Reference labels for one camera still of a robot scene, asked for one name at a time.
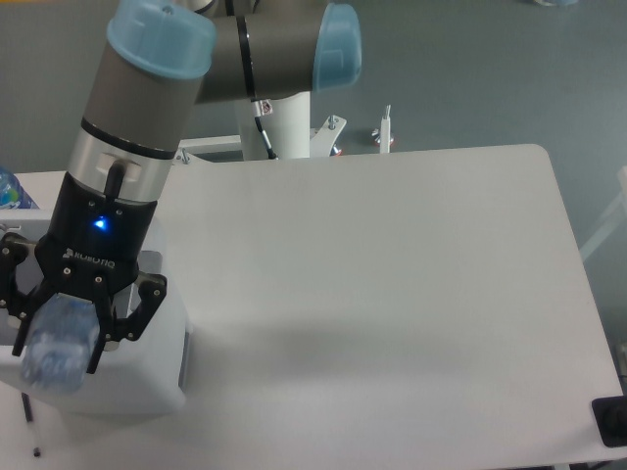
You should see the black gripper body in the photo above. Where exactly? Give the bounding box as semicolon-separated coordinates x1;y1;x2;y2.
35;173;157;301

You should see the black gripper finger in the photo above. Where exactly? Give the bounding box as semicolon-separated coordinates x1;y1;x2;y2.
1;232;59;355
86;271;168;374

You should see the clear plastic water bottle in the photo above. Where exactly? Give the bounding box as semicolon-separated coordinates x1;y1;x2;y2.
21;295;99;395

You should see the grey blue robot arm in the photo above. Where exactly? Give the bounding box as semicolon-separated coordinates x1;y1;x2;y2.
1;1;362;374

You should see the white trash can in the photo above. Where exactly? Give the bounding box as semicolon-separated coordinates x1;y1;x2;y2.
1;218;193;415

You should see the black pen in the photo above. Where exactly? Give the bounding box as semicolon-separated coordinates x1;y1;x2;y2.
21;393;41;458

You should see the blue labelled bottle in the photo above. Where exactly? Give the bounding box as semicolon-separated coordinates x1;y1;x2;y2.
0;167;39;210

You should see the black device at edge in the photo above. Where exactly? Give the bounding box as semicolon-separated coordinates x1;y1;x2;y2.
592;396;626;448

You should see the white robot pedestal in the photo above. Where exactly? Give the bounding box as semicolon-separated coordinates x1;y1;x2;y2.
175;90;399;166

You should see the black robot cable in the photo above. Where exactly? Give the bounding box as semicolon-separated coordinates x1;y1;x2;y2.
250;97;279;161

